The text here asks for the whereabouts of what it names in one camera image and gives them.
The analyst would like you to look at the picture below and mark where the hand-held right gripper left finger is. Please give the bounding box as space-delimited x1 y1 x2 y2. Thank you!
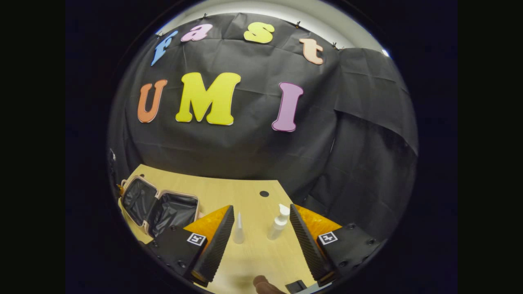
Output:
144 205 235 288

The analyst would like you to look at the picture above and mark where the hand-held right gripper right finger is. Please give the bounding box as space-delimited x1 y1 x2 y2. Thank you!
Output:
289 204 383 288

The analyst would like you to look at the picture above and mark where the white skin care tube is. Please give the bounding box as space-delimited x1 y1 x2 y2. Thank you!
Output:
233 212 245 245

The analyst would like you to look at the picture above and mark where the white pump bottle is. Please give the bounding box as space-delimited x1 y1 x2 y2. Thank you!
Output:
267 203 291 241

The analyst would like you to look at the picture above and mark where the pink suitcase with black lining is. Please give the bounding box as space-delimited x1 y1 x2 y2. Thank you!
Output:
118 175 201 239

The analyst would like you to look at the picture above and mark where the black backdrop cloth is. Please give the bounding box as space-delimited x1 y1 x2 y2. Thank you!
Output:
107 12 419 241

